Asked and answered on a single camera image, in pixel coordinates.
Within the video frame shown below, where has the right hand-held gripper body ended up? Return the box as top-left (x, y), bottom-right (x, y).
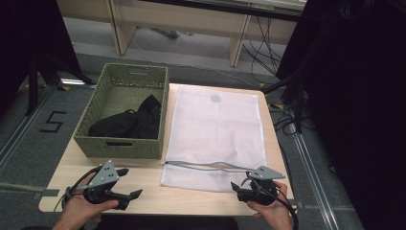
top-left (245, 165), bottom-right (286, 206)

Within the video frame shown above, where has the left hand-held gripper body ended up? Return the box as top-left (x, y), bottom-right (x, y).
top-left (83, 160), bottom-right (121, 205)

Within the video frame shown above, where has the black cloth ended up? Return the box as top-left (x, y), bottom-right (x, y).
top-left (87, 93), bottom-right (163, 141)

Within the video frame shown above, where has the white mesh laundry bag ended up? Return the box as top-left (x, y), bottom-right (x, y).
top-left (159, 83), bottom-right (268, 194)

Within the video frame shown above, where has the green woven basket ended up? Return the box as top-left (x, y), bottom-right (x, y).
top-left (73, 62), bottom-right (170, 160)

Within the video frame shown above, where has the person's right hand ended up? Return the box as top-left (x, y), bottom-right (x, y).
top-left (246, 180), bottom-right (295, 230)

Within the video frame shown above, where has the person's left hand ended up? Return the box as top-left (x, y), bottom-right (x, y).
top-left (52, 172), bottom-right (120, 230)

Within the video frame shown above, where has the person's dark clothing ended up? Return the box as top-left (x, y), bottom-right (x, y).
top-left (94, 215), bottom-right (239, 230)

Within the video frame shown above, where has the black metal stand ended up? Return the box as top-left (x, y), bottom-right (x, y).
top-left (26, 52), bottom-right (97, 117)
top-left (261, 68), bottom-right (309, 135)

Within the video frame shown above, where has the black curtain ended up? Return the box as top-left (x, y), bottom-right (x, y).
top-left (0, 0), bottom-right (82, 120)
top-left (275, 0), bottom-right (406, 230)

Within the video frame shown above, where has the grey power strip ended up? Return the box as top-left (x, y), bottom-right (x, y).
top-left (151, 28), bottom-right (180, 40)

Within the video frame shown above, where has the light wooden desk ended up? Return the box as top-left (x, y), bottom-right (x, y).
top-left (56, 0), bottom-right (308, 68)

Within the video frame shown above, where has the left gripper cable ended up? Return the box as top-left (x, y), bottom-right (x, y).
top-left (53, 165), bottom-right (103, 213)

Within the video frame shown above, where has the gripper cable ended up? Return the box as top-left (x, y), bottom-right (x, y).
top-left (53, 165), bottom-right (103, 213)
top-left (241, 177), bottom-right (300, 230)

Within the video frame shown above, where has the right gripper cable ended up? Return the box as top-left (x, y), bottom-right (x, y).
top-left (241, 177), bottom-right (300, 230)

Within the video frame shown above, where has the metal floor rail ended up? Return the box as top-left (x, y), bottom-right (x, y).
top-left (0, 85), bottom-right (59, 173)
top-left (286, 126), bottom-right (340, 230)

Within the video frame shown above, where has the bundle of black cables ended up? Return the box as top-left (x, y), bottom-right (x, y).
top-left (241, 14), bottom-right (285, 77)

